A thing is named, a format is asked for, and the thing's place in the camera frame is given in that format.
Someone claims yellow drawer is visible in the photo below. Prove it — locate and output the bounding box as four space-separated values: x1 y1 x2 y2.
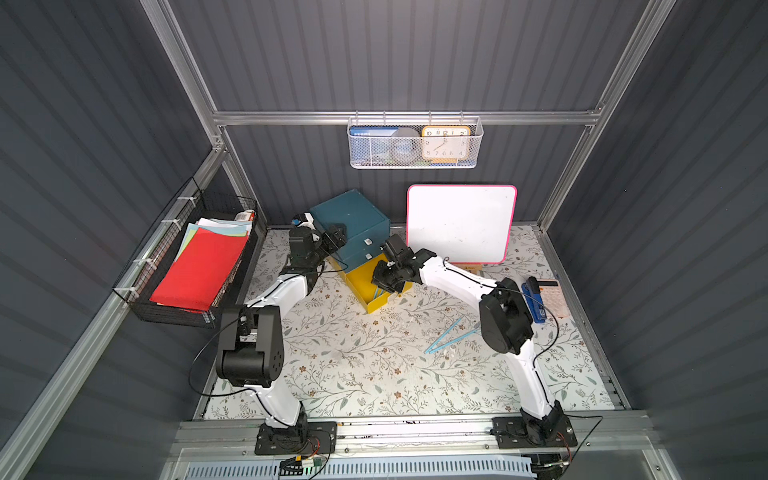
340 254 393 313

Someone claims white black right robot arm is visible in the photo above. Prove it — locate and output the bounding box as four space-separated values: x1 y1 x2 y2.
372 235 564 445

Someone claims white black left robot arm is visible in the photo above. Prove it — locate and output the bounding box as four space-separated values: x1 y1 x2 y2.
215 213 347 430

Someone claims teal drawer cabinet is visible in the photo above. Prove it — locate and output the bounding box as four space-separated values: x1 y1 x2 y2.
309 189 390 272

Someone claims pastel paper stack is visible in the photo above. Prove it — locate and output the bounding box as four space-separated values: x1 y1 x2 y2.
176 218 252 259

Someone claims wooden whiteboard stand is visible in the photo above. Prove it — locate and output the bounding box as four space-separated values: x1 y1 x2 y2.
457 264 483 275

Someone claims pink framed whiteboard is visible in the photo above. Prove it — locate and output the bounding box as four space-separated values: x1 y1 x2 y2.
406 184 518 264

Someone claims red paper sheet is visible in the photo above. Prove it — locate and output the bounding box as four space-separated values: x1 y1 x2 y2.
150 230 249 311

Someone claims grey tape roll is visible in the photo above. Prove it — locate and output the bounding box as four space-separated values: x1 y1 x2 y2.
389 127 422 165

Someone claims blue box in basket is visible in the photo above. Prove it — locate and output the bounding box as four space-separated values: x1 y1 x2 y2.
348 126 397 161

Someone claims yellow alarm clock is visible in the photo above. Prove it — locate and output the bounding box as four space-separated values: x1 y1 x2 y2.
421 125 472 163

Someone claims blue stapler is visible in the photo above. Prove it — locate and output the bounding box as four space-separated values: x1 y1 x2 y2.
521 276 547 324

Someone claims pink calculator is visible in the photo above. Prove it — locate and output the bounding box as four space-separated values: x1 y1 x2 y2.
538 280 571 320

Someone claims white mesh wall basket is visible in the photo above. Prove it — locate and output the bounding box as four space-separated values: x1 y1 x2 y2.
346 113 484 170

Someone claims black wire wall basket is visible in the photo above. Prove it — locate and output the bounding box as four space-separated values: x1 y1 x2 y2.
113 181 260 328

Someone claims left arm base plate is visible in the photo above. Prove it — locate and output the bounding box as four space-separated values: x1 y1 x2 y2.
254 422 338 456

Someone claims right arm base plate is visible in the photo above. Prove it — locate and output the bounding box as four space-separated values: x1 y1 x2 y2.
490 413 578 449

